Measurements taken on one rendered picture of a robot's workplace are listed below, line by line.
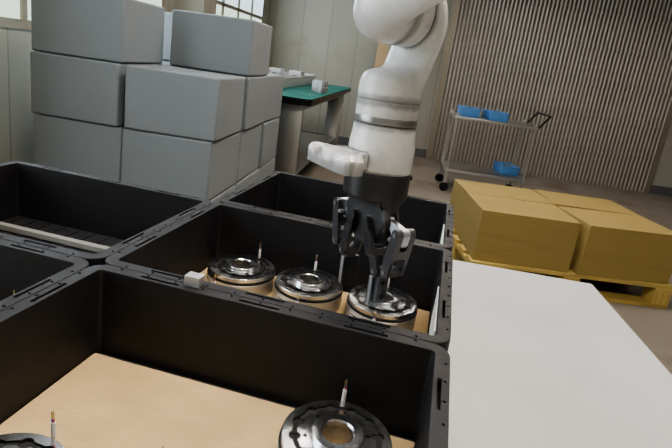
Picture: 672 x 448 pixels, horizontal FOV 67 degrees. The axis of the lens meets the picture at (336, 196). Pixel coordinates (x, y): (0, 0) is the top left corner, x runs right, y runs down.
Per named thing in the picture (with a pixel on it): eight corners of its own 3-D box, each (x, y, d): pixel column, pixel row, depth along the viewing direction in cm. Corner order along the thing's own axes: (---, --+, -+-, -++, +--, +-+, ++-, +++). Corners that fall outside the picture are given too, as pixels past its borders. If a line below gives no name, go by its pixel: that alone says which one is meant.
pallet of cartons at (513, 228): (451, 281, 307) (466, 208, 295) (436, 231, 401) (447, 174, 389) (678, 319, 299) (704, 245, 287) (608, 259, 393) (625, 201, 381)
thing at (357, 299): (418, 296, 78) (419, 292, 78) (413, 326, 68) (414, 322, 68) (355, 281, 80) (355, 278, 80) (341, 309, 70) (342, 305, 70)
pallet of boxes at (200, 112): (154, 195, 390) (162, 14, 356) (271, 215, 382) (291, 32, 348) (30, 257, 261) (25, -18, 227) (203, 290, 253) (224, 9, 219)
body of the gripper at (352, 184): (428, 171, 56) (414, 250, 59) (383, 155, 63) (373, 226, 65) (373, 171, 52) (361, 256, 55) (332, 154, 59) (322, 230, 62)
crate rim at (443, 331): (450, 263, 79) (453, 249, 79) (446, 367, 51) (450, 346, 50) (215, 214, 87) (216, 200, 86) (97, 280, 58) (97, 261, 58)
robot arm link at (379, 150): (302, 159, 58) (308, 104, 56) (381, 160, 64) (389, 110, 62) (344, 178, 50) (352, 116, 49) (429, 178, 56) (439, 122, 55)
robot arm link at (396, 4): (335, -6, 53) (433, -107, 43) (390, 9, 59) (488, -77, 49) (354, 53, 52) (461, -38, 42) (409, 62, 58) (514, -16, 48)
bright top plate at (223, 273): (285, 267, 82) (285, 263, 82) (253, 289, 73) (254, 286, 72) (231, 251, 85) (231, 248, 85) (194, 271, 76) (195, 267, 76)
